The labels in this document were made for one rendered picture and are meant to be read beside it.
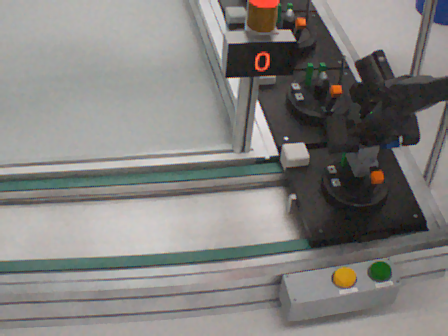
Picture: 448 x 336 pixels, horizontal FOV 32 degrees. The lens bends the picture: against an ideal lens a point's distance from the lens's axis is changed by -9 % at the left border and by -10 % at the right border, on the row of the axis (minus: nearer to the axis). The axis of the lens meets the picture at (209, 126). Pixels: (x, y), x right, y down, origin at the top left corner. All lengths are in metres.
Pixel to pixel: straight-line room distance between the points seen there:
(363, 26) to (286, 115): 0.63
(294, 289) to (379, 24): 1.10
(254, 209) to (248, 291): 0.21
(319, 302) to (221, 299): 0.17
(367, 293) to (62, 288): 0.52
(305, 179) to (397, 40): 0.78
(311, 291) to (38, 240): 0.50
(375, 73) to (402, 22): 0.99
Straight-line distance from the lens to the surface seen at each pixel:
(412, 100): 1.27
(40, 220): 1.52
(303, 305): 1.37
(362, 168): 1.49
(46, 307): 1.38
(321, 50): 1.91
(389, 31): 2.27
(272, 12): 1.38
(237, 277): 1.38
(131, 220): 1.52
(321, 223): 1.48
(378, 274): 1.41
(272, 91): 1.75
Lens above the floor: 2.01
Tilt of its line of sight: 39 degrees down
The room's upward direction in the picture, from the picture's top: 5 degrees clockwise
